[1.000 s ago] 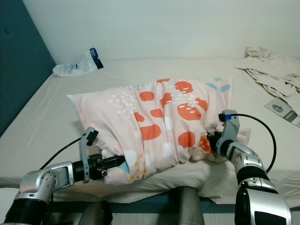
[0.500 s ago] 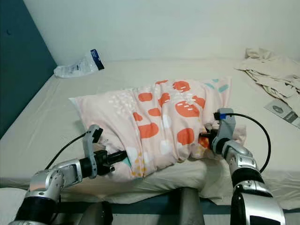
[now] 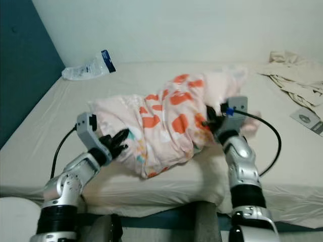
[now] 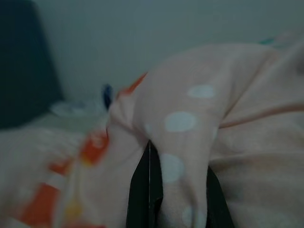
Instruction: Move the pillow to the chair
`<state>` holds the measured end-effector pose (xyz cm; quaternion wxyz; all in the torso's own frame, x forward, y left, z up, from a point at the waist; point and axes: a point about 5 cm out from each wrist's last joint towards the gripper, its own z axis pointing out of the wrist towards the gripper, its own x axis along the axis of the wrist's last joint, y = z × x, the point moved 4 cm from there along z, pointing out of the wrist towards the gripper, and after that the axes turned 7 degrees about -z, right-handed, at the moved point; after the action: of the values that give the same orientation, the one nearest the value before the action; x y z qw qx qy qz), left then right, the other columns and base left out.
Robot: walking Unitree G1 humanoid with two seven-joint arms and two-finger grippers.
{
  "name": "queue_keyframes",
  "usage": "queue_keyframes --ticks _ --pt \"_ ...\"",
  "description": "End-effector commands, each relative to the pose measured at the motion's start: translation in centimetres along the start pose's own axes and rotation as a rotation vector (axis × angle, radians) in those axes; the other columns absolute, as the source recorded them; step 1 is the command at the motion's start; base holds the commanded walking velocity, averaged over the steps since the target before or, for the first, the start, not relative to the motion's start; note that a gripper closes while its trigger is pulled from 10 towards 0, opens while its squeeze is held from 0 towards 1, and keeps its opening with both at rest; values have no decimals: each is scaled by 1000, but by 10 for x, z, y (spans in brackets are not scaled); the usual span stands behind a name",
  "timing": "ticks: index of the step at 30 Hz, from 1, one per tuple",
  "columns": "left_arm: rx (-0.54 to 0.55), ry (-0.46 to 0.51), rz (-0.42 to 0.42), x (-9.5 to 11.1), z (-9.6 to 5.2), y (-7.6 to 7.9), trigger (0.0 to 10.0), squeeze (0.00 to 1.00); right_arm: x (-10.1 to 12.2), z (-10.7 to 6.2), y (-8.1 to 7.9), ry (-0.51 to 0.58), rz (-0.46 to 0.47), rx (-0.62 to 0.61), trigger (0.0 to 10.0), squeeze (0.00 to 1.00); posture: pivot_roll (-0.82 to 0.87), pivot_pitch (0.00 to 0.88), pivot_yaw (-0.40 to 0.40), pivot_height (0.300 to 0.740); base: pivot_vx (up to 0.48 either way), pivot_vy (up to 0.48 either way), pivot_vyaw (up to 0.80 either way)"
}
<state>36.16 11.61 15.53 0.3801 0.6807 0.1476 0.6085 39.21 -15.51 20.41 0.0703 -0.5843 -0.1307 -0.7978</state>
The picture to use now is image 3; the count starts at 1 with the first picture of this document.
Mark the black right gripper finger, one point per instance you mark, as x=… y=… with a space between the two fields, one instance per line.
x=212 y=116

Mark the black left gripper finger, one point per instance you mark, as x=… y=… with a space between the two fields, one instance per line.
x=121 y=150
x=121 y=136

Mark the pink pillow with orange print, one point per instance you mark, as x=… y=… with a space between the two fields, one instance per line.
x=171 y=121

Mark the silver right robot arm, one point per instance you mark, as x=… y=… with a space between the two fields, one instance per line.
x=245 y=169

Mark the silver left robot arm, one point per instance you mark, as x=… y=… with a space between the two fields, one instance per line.
x=63 y=189

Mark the bed with white sheet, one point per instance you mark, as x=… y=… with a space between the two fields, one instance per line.
x=40 y=126

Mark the clear plastic bag blue end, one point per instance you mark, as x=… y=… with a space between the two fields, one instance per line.
x=83 y=70

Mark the grey left robot leg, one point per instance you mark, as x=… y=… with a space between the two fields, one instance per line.
x=103 y=228

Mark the grey robot leg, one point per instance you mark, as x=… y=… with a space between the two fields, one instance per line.
x=206 y=222
x=103 y=228

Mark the grey printed card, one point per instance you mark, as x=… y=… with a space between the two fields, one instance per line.
x=307 y=120

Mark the crumpled beige cloth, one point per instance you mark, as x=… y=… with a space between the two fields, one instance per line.
x=295 y=80

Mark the grey right robot leg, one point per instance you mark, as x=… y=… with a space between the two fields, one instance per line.
x=206 y=222

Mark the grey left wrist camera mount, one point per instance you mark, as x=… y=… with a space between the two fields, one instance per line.
x=88 y=130

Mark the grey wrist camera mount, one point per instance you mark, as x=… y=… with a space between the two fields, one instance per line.
x=236 y=105
x=88 y=130

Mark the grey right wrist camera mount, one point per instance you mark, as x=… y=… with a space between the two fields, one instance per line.
x=236 y=105

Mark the dark blue bed frame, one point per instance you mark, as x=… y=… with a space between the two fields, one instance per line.
x=156 y=221

